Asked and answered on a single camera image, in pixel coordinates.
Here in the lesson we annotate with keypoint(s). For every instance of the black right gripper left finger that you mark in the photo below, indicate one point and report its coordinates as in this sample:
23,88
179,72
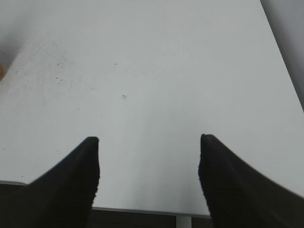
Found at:
60,198

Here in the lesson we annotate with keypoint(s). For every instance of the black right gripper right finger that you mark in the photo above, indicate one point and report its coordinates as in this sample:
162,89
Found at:
238,196

